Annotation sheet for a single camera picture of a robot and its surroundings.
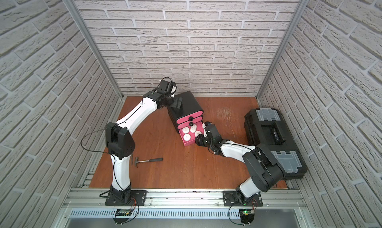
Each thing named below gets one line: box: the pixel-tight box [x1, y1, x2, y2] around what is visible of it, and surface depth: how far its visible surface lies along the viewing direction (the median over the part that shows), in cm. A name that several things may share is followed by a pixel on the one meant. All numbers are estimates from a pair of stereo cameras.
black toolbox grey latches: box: [244, 107, 308, 181], surface depth 82 cm
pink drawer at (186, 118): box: [176, 111, 204, 124], surface depth 89 cm
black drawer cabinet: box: [166, 91, 204, 133], surface depth 93 cm
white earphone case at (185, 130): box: [182, 126, 190, 134], surface depth 99 cm
